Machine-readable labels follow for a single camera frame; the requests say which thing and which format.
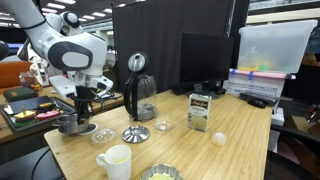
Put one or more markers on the black tool tray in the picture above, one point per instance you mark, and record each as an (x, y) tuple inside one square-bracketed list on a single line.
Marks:
[(30, 103)]

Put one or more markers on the black monitor with silver stand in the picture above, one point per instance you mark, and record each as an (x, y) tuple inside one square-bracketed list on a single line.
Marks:
[(205, 58)]

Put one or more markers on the black computer mouse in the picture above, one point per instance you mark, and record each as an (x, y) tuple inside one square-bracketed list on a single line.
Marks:
[(256, 103)]

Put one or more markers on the clear glass lid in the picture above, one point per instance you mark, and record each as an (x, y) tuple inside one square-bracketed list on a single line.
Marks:
[(103, 135)]

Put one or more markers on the white printed cardboard box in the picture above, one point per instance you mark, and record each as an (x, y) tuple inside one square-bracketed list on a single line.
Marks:
[(256, 86)]

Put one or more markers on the pink toy block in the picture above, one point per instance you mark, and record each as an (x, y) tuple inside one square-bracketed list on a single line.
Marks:
[(48, 115)]

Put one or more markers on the dark green case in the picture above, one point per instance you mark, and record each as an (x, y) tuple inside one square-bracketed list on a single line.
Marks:
[(20, 94)]

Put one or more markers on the couscous food box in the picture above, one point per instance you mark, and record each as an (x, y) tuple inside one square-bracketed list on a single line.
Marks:
[(199, 113)]

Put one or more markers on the white measuring cup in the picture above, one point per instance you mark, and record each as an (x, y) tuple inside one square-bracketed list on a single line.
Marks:
[(116, 165)]

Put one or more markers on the black office chair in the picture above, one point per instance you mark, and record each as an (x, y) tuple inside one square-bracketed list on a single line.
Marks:
[(293, 153)]

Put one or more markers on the clear glass tumbler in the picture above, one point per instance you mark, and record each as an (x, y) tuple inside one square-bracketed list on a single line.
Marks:
[(163, 124)]

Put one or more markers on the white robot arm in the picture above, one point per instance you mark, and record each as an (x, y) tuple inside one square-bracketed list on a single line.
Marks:
[(66, 43)]

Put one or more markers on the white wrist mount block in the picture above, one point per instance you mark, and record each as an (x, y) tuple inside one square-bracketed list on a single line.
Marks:
[(62, 86)]

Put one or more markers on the small clear bowl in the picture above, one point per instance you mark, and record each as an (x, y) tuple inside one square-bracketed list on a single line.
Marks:
[(220, 139)]

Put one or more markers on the black curtain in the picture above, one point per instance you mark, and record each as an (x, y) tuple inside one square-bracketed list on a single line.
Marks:
[(146, 33)]

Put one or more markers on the clear plastic storage bin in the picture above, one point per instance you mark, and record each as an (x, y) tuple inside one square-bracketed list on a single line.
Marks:
[(276, 46)]

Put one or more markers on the silver pan with yellow grains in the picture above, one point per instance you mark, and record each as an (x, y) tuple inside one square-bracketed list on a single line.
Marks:
[(161, 173)]

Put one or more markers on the silver metal pot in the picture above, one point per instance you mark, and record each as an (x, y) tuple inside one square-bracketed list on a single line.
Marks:
[(70, 125)]

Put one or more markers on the black keyboard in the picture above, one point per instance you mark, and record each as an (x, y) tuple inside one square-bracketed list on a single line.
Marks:
[(258, 96)]

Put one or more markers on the round silver pot lid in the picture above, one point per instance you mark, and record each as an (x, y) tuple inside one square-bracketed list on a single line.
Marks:
[(135, 134)]

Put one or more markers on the glass electric kettle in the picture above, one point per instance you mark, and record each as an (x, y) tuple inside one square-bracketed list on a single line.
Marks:
[(141, 96)]

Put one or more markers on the wooden side table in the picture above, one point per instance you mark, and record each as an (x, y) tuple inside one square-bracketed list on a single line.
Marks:
[(6, 135)]

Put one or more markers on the yellow and red toy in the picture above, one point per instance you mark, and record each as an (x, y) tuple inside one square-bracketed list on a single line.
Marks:
[(24, 115)]

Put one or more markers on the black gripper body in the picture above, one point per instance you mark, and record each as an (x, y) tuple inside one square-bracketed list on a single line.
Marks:
[(85, 96)]

